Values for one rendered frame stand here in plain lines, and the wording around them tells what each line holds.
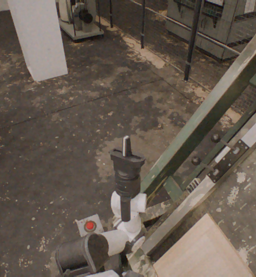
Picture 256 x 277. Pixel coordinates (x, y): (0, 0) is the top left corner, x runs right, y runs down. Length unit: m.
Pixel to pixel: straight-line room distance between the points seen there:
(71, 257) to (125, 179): 0.31
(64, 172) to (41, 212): 0.51
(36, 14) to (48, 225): 2.94
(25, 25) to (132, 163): 3.58
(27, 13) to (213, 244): 3.74
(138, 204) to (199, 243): 0.39
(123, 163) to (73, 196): 1.89
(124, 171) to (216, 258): 0.54
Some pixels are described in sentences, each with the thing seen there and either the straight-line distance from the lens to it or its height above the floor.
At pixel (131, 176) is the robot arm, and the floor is 1.54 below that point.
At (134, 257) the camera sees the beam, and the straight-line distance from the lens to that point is 1.40.
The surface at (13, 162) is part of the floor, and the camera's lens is 3.15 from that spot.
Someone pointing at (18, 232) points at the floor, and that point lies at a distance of 2.60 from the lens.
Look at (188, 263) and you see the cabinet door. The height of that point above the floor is 1.05.
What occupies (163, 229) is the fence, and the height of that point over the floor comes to 1.06.
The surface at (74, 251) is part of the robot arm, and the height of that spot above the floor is 1.35.
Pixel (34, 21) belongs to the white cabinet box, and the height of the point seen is 0.95.
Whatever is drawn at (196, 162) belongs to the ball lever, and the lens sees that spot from 0.99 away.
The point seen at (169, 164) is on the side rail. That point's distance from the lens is 1.24.
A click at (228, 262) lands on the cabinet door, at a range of 1.11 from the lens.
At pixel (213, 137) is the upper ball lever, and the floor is 1.54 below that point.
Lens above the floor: 2.17
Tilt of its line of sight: 43 degrees down
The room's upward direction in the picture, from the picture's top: straight up
